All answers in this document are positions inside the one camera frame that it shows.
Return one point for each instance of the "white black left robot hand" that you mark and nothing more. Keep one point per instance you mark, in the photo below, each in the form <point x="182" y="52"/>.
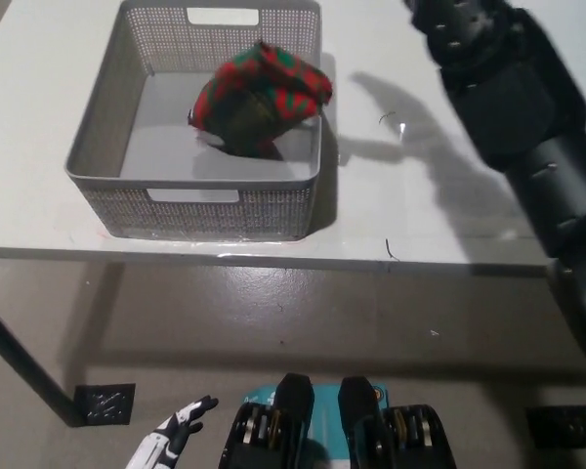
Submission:
<point x="163" y="439"/>

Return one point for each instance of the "red green coffee bean bag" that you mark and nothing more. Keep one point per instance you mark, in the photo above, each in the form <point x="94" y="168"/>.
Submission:
<point x="254" y="88"/>

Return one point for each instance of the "black metal table leg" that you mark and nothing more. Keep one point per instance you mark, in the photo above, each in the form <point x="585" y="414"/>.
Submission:
<point x="24" y="366"/>

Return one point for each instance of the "grey perforated plastic basket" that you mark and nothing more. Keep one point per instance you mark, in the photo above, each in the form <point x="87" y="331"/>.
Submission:
<point x="200" y="215"/>

